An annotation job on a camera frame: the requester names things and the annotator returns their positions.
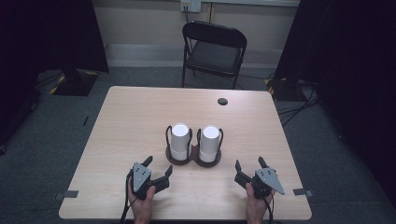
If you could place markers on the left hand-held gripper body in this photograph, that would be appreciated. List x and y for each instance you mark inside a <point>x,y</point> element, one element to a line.
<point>141,179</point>

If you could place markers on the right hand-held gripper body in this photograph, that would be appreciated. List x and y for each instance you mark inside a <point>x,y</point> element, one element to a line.
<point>266,182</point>

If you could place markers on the dark double cup holder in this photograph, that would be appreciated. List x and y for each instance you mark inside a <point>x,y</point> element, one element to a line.
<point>193,160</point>

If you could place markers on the person's right hand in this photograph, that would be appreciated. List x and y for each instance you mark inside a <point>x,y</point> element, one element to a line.
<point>256,208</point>

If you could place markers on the person's left hand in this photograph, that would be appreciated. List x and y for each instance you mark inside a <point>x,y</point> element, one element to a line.
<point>142,208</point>

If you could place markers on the grey tape piece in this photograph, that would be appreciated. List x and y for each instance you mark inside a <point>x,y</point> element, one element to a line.
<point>302,192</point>
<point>67,194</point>

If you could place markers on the black table grommet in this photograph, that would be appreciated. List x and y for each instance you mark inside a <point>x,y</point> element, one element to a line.
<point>222,101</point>

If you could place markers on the black stand base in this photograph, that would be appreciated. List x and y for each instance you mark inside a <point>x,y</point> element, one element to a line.
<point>285,90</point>
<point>74,82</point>

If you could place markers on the black folding chair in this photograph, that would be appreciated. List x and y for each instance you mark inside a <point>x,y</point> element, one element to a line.
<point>214,56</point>

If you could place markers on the dark curtain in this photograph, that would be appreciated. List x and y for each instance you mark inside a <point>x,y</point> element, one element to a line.
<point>348,62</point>

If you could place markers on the white wall socket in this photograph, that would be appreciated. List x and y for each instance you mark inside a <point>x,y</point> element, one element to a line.
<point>190,5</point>

